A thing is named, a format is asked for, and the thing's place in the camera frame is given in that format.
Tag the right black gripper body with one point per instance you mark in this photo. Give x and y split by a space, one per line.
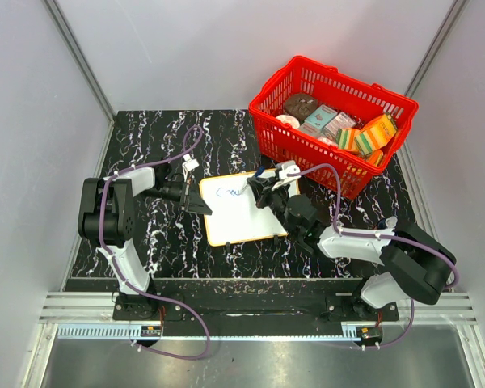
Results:
278 199

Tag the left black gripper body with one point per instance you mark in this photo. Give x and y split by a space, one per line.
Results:
171 191

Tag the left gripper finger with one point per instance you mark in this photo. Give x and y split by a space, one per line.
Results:
195 204
193 191

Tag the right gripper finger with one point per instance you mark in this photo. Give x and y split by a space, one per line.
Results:
262 201
267 185

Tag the blue capped whiteboard marker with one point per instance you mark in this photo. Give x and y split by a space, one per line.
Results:
255 182

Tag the yellow framed whiteboard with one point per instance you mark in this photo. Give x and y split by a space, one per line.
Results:
235 218

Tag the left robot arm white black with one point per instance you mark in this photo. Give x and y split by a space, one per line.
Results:
107 214

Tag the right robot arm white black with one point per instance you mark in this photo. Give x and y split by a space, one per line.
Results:
416 266

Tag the red plastic shopping basket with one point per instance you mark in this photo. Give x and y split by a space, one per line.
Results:
307 146

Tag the brown chocolate muffin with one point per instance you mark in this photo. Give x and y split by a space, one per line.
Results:
300 105

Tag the teal small carton box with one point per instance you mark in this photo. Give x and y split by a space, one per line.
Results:
321 116

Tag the pink white carton box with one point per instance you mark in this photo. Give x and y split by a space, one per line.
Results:
341 121

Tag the yellow green sponge pack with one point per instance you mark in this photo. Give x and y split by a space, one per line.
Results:
345 139

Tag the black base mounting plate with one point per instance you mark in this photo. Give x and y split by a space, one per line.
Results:
333 300

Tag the orange sponge pack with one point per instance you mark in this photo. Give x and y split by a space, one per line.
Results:
378 132

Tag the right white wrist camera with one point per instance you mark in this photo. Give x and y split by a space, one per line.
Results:
286 173

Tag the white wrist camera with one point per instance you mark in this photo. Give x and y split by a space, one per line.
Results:
189 163
286 173

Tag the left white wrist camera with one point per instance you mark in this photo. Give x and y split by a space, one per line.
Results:
189 163

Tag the aluminium frame rail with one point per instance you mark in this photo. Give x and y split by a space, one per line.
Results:
91 316

